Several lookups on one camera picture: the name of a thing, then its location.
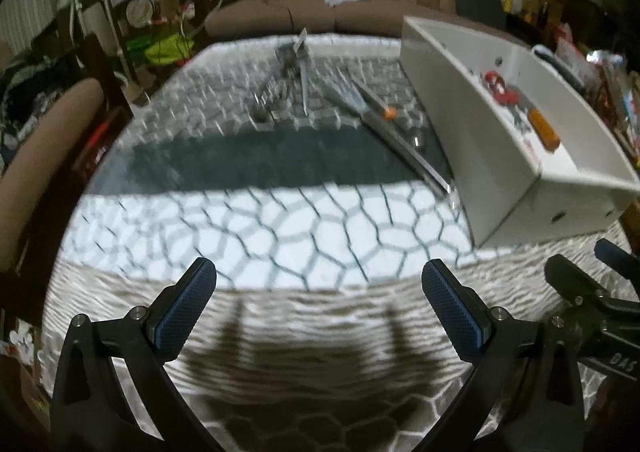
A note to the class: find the white container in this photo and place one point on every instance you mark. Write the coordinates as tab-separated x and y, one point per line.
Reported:
490	157

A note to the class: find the green bag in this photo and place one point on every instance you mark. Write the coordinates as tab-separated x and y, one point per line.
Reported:
160	47

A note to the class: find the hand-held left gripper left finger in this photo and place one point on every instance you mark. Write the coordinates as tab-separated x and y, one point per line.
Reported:
185	312

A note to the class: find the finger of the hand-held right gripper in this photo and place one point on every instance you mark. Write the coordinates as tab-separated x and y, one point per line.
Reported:
575	279
617	254

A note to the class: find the flat grey utensil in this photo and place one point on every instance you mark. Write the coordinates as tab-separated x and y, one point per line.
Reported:
347	90

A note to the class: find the long metal utensil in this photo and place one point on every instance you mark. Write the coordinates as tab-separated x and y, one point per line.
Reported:
410	152

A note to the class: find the dark cloth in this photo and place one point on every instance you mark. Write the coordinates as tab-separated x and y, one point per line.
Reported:
477	2

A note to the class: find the brown armchair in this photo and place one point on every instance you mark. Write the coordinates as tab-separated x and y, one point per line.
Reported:
50	147

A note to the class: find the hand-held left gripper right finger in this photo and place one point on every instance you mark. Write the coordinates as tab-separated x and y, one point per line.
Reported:
455	312

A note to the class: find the steel spring whisk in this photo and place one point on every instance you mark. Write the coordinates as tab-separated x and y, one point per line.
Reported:
304	90

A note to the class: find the yellow bottle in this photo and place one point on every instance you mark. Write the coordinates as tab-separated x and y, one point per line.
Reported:
510	0

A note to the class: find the red corkscrew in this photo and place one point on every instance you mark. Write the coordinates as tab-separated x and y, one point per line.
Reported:
500	87

